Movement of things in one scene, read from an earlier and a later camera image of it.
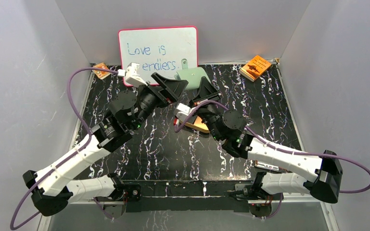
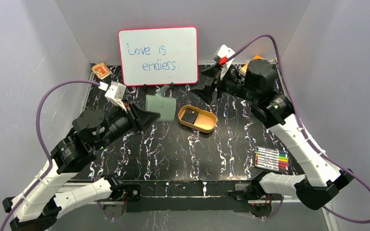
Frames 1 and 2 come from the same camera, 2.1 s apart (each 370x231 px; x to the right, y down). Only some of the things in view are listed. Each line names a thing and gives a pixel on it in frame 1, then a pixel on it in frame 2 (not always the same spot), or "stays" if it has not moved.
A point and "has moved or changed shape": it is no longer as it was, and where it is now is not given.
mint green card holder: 192,75 has moved or changed shape
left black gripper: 163,94 to 134,117
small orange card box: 100,73 stays
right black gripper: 206,92 to 206,91
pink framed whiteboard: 157,50 stays
